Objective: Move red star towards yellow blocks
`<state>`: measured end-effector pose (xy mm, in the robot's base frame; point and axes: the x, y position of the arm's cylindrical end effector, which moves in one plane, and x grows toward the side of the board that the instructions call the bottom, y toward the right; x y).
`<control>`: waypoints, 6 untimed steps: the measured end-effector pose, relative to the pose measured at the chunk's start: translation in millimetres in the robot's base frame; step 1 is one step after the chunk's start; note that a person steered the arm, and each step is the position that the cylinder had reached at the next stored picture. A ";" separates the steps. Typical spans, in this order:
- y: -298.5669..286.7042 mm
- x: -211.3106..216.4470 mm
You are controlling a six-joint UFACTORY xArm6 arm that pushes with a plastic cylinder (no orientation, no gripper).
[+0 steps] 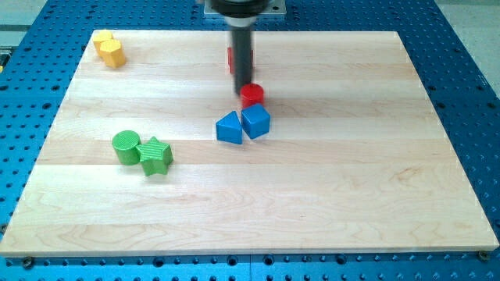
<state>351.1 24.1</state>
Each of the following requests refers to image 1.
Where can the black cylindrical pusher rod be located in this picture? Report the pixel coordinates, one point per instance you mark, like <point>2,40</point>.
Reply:
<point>241,43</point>

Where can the green cylinder block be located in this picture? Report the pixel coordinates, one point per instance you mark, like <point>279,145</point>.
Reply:
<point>124,144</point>

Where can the red star block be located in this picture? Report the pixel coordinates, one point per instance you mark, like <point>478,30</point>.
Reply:
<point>230,59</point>

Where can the yellow hexagon block front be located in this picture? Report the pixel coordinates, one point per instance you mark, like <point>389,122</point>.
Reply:
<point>112,53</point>

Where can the yellow block rear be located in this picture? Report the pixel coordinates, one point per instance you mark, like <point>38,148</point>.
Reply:
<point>99,38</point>

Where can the red cylinder block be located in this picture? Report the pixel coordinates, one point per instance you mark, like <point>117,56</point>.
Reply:
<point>251,94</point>

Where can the blue cube block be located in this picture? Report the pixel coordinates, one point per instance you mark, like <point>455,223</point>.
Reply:
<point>255,121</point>

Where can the green star block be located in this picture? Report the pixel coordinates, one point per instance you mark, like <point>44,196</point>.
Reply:
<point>155,156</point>

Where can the blue triangle block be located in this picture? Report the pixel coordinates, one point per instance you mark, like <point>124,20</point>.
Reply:
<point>229,129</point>

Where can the wooden board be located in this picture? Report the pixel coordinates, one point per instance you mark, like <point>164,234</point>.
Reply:
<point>356,159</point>

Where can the grey metal mounting plate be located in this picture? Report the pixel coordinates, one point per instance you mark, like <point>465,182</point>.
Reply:
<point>276,10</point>

